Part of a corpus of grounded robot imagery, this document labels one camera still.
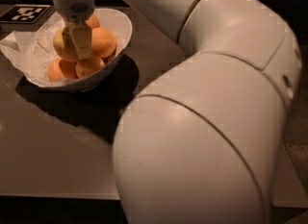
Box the pale yellowish orange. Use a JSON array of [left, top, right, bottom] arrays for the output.
[[53, 27, 78, 62]]

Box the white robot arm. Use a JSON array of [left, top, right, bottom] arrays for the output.
[[54, 0, 301, 224]]

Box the white crumpled paper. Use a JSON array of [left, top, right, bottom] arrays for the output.
[[0, 12, 68, 87]]

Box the front centre orange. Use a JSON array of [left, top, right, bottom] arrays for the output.
[[75, 55, 105, 79]]

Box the white bowl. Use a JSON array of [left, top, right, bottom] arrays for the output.
[[23, 9, 132, 92]]

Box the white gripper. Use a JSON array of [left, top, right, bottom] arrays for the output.
[[53, 0, 94, 60]]

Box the right middle orange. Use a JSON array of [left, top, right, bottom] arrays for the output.
[[91, 27, 117, 59]]

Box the top back orange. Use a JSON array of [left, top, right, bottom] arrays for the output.
[[86, 14, 100, 29]]

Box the front left orange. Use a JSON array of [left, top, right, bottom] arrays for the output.
[[47, 58, 77, 81]]

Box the black white fiducial marker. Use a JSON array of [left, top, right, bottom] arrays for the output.
[[0, 4, 51, 24]]

